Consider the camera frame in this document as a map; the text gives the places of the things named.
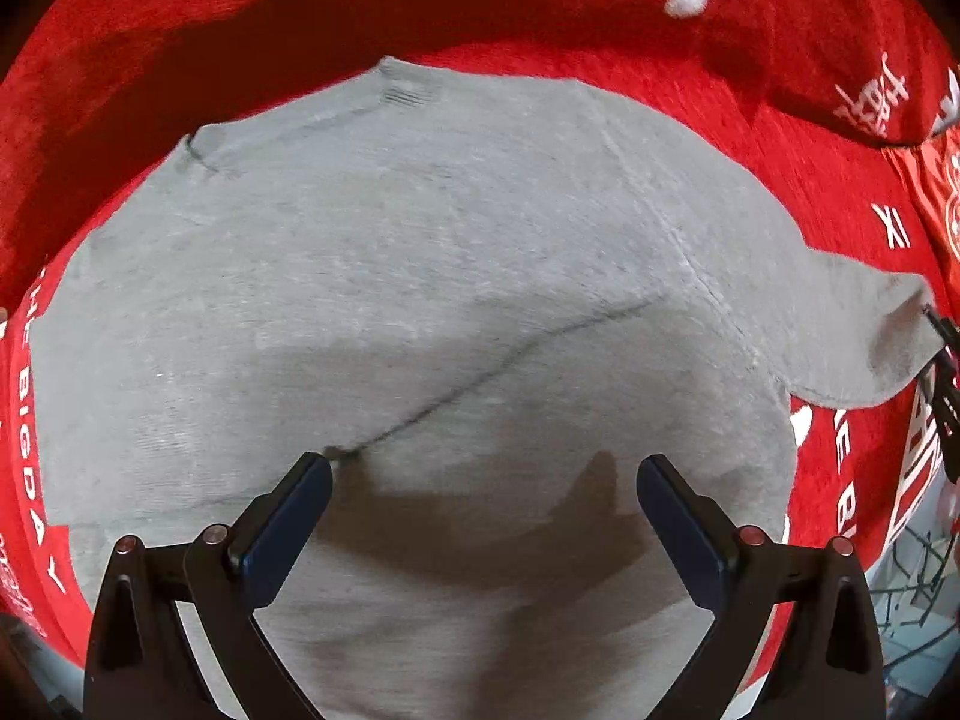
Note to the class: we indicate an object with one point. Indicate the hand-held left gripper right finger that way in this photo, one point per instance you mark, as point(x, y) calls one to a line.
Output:
point(679, 532)

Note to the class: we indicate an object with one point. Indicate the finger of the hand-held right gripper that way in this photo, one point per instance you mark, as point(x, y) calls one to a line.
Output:
point(948, 397)

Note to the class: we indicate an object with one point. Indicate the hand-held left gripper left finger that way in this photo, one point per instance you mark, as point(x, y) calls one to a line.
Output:
point(289, 532)

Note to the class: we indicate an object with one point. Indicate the grey knit sweater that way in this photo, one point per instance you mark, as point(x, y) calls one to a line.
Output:
point(450, 240)

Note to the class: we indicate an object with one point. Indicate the red printed sofa cover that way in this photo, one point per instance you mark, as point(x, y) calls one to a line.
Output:
point(525, 7)

